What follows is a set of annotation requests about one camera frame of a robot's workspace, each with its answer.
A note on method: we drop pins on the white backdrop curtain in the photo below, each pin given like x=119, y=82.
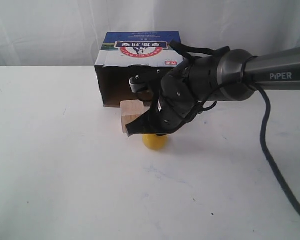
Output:
x=71, y=32

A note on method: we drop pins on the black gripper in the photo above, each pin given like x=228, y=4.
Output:
x=177, y=100

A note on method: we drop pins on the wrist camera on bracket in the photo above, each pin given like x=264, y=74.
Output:
x=144, y=85

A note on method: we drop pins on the wooden cube block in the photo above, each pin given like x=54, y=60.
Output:
x=130, y=110

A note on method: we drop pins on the printed cardboard box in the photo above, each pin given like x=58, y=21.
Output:
x=128, y=54

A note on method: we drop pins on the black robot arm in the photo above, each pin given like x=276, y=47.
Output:
x=234, y=75

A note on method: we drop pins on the yellow tennis ball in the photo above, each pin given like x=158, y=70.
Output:
x=154, y=142

